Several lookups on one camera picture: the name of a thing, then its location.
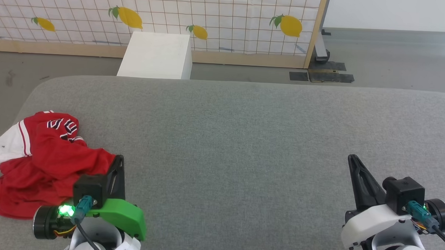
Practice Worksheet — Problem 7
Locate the white box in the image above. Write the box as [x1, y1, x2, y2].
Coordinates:
[116, 31, 194, 80]

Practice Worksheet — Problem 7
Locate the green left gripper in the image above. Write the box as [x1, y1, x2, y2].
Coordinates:
[32, 151, 150, 245]

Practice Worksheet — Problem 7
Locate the large black floor patch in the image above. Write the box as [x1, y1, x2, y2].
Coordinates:
[307, 61, 355, 84]

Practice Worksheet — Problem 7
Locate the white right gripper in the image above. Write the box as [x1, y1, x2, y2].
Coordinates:
[340, 154, 445, 250]

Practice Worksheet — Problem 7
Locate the lemon-patterned grid screen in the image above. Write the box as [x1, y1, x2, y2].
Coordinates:
[0, 0, 329, 70]

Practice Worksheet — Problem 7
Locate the grey metal stand foot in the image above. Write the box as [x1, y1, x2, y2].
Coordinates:
[314, 0, 333, 63]

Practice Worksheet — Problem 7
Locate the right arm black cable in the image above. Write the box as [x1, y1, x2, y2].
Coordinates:
[405, 200, 445, 250]

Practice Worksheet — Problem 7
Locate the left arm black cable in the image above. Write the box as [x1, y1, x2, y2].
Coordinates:
[72, 194, 108, 250]

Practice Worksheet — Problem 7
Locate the red and white jersey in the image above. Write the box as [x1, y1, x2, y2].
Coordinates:
[0, 108, 119, 224]

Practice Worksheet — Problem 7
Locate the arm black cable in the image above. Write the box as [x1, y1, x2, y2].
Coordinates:
[72, 194, 108, 250]
[405, 200, 445, 250]

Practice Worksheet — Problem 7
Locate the lemon print grid panel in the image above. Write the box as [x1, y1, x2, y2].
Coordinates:
[0, 0, 322, 57]

